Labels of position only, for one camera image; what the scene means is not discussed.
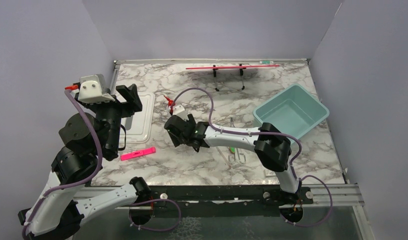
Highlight red rod on stand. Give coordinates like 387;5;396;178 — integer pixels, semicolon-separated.
185;64;280;70

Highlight small green-white tube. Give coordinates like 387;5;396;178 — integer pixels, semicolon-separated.
259;60;274;65

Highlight red-capped wash bottle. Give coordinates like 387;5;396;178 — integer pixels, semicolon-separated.
164;95;176;115

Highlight white plastic lid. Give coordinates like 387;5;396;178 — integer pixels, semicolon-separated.
120;92;155;144

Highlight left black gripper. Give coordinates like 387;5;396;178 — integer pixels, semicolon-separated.
78;83;143;156

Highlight black wire stand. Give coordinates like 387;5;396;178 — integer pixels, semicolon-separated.
212;63;246;92

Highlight teal plastic bin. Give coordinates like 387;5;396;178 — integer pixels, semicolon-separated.
252;83;330;139

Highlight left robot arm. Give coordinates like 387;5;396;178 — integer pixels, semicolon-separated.
18;83;152;240

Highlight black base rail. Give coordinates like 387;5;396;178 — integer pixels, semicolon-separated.
137;185;314;218

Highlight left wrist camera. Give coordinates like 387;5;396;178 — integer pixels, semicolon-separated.
77;74;116;104

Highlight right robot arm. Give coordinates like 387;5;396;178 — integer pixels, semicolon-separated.
164;114;301;204

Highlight metal scissors forceps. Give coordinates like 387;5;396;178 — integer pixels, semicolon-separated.
227;115;248;165

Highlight small white label box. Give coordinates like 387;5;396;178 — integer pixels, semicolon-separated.
263;169;276;178

